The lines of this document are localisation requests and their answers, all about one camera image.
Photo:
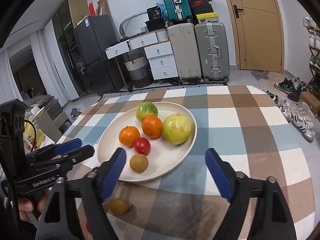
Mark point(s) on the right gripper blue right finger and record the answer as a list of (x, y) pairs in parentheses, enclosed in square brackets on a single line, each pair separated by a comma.
[(272, 218)]

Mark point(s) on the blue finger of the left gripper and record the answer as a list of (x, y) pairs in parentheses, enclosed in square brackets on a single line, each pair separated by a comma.
[(67, 146)]

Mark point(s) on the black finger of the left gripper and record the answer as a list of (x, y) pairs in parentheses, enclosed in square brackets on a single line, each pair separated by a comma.
[(77, 154)]

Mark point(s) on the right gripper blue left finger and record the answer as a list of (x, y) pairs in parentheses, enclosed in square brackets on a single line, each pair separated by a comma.
[(60, 219)]

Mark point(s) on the brown longan with stem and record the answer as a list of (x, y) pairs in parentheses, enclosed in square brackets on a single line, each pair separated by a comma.
[(119, 206)]

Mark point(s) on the red tomato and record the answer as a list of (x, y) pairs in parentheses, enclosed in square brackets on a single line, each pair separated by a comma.
[(142, 146), (87, 227)]

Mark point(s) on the orange tangerine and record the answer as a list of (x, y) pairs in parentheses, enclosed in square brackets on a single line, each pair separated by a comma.
[(152, 126), (128, 135)]

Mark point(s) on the green yellow citrus fruit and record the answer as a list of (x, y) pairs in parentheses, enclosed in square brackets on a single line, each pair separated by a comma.
[(146, 109)]

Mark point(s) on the person's left hand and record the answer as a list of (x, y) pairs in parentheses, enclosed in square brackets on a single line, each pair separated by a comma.
[(25, 206)]

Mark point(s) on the yellow snack bag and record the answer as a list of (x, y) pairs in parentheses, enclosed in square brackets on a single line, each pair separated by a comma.
[(32, 137)]

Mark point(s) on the cream round plate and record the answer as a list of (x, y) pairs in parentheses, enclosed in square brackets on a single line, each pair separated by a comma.
[(153, 147)]

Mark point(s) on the checkered tablecloth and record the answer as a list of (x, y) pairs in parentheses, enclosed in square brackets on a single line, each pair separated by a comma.
[(246, 129)]

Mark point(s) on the woven laundry basket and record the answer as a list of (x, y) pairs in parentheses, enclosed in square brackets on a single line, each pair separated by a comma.
[(139, 71)]

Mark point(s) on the black refrigerator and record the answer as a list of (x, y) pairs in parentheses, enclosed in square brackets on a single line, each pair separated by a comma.
[(93, 36)]

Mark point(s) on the white desk drawers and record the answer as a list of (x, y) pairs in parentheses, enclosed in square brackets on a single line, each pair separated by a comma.
[(137, 42)]

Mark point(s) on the tall dark glass cabinet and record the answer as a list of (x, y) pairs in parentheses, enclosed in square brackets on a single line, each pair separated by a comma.
[(65, 20)]

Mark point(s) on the white drawer cabinet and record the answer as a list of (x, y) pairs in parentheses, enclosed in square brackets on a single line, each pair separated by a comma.
[(161, 60)]

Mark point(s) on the beige suitcase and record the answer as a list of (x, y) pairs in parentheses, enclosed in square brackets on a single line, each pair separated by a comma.
[(185, 50)]

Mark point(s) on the silver aluminium suitcase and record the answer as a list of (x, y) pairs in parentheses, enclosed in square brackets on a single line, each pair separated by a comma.
[(213, 51)]

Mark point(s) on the teal suitcase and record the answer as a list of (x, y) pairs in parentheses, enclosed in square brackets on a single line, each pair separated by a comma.
[(178, 10)]

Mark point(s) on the wooden shoe rack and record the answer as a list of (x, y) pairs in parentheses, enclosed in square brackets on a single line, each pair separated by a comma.
[(313, 30)]

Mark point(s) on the wooden door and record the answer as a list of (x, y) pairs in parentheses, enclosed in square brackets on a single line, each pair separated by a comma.
[(258, 34)]

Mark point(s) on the yellow black box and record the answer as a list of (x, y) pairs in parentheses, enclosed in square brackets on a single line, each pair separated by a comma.
[(208, 17)]

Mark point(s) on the black red shoe boxes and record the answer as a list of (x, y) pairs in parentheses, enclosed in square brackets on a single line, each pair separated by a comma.
[(201, 6)]

